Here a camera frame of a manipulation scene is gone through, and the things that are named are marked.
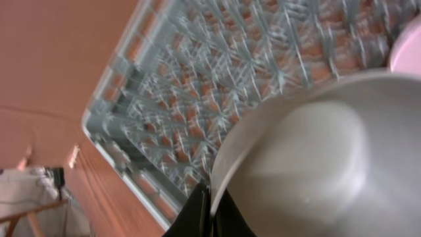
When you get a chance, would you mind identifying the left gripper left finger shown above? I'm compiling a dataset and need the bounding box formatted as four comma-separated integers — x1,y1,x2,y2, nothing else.
162,183,211,237

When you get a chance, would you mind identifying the grey plastic dish rack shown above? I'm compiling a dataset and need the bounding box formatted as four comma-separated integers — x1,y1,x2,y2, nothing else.
82,0,420,230

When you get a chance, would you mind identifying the grey-green bowl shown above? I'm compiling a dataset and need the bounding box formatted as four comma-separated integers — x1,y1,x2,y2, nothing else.
210,71,420,236

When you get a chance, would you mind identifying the pink small bowl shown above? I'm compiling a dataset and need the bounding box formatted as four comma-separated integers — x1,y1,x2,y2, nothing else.
389,15,421,76

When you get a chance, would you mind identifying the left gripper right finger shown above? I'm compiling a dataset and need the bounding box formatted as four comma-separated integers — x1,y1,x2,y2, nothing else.
213,190,256,237

